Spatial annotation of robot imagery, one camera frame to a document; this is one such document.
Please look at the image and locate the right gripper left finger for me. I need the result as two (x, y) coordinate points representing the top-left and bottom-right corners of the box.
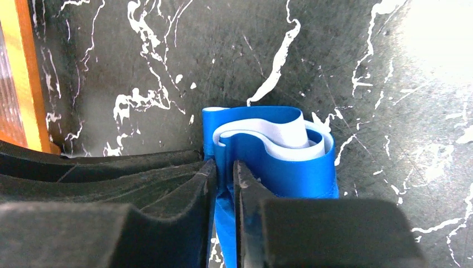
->
(1, 160), (216, 267)

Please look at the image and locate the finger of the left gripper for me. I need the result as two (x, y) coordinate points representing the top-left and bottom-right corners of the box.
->
(1, 161), (205, 209)

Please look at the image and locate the blue underwear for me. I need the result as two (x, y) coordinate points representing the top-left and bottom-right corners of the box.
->
(202, 106), (339, 267)

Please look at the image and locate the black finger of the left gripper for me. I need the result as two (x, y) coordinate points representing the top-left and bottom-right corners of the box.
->
(1, 141), (202, 183)

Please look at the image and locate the wooden acrylic tiered rack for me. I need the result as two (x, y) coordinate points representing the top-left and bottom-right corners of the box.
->
(1, 1), (61, 155)

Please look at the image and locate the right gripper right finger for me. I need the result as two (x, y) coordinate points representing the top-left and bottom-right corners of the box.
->
(233, 161), (428, 267)

